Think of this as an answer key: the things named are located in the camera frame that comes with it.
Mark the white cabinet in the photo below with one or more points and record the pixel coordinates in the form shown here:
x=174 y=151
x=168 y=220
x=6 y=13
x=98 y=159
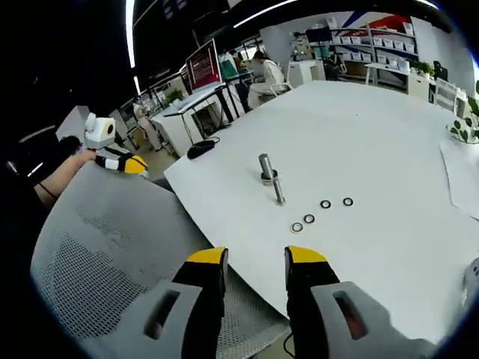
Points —
x=305 y=73

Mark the computer monitor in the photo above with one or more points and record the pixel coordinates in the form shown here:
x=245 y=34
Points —
x=204 y=65

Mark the grey mesh office chair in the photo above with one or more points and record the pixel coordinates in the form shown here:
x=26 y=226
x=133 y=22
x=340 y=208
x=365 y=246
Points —
x=112 y=224

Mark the black wrist band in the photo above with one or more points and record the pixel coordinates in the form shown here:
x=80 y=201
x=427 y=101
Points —
x=46 y=188

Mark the person's left hand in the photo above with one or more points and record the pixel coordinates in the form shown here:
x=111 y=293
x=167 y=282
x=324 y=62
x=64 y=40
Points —
x=85 y=156

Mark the white paper sheet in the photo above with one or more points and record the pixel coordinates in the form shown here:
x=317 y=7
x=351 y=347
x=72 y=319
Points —
x=464 y=175

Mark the small black washer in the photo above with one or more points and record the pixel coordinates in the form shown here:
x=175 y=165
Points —
x=305 y=219
x=343 y=202
x=321 y=204
x=292 y=227

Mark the small threaded steel stud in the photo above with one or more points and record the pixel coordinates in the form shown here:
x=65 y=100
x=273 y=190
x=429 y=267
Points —
x=278 y=190

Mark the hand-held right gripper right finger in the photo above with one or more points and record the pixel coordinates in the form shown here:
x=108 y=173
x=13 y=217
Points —
x=314 y=299

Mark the white slatted chair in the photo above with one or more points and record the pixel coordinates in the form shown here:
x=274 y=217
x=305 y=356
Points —
x=445 y=93

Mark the small white table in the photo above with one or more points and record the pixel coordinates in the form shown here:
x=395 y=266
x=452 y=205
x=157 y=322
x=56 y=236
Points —
x=385 y=66

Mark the small green shelf plant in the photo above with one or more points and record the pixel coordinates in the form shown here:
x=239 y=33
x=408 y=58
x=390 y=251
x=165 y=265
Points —
x=423 y=67

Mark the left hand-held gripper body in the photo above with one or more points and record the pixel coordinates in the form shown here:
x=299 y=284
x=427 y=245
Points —
x=99 y=132

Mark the large threaded steel stud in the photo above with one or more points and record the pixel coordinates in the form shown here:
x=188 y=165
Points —
x=264 y=164

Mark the small plant in glass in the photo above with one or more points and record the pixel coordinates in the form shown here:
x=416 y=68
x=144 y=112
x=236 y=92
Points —
x=457 y=129

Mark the shelf with white boxes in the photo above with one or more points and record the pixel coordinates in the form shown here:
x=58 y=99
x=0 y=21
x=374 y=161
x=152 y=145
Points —
x=374 y=41

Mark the white handheld controller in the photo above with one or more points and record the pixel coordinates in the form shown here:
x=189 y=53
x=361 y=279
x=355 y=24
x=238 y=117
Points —
x=472 y=276

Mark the white standing desk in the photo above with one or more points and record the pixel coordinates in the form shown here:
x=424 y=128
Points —
x=194 y=101

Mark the black computer mouse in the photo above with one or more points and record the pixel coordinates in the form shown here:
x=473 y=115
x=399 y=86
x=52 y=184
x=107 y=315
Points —
x=198 y=151

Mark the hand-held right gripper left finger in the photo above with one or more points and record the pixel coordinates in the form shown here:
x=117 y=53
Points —
x=202 y=299

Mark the green plant by desk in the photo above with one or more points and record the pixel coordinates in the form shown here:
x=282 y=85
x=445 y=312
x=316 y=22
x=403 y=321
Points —
x=174 y=96

